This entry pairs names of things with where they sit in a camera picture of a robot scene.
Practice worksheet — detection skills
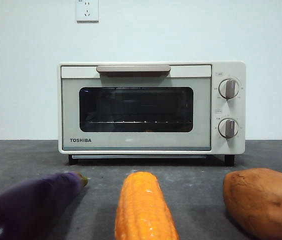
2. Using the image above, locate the orange-brown sweet potato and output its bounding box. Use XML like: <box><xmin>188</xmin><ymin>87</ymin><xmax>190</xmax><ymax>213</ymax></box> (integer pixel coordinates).
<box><xmin>222</xmin><ymin>168</ymin><xmax>282</xmax><ymax>240</ymax></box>

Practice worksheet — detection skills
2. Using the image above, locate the purple eggplant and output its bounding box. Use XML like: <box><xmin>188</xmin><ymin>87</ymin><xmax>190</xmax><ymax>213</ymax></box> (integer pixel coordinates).
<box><xmin>0</xmin><ymin>171</ymin><xmax>89</xmax><ymax>240</ymax></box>

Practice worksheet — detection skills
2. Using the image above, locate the metal wire oven rack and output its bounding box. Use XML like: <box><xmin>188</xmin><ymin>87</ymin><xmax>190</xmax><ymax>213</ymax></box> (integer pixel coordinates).
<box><xmin>88</xmin><ymin>120</ymin><xmax>192</xmax><ymax>125</ymax></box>

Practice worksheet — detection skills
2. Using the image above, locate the oven timer knob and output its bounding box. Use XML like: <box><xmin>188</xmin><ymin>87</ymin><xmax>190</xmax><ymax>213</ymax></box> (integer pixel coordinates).
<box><xmin>218</xmin><ymin>118</ymin><xmax>240</xmax><ymax>139</ymax></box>

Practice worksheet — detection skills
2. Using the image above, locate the oven door with beige handle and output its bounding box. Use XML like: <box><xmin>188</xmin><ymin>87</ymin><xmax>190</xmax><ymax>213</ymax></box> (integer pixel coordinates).
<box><xmin>60</xmin><ymin>64</ymin><xmax>212</xmax><ymax>152</ymax></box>

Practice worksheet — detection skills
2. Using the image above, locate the oven temperature knob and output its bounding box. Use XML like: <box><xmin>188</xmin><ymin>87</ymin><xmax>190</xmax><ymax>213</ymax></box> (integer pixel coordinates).
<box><xmin>218</xmin><ymin>79</ymin><xmax>240</xmax><ymax>99</ymax></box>

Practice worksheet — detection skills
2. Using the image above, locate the cream Toshiba toaster oven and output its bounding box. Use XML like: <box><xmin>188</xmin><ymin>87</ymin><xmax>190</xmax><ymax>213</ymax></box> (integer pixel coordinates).
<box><xmin>57</xmin><ymin>61</ymin><xmax>247</xmax><ymax>167</ymax></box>

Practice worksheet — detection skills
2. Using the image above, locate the yellow corn cob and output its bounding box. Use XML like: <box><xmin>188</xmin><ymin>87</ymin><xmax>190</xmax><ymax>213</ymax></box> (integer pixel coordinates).
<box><xmin>114</xmin><ymin>171</ymin><xmax>180</xmax><ymax>240</ymax></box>

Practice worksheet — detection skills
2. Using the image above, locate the white wall socket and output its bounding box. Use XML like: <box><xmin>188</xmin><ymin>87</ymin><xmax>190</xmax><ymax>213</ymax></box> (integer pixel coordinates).
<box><xmin>76</xmin><ymin>0</ymin><xmax>100</xmax><ymax>24</ymax></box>

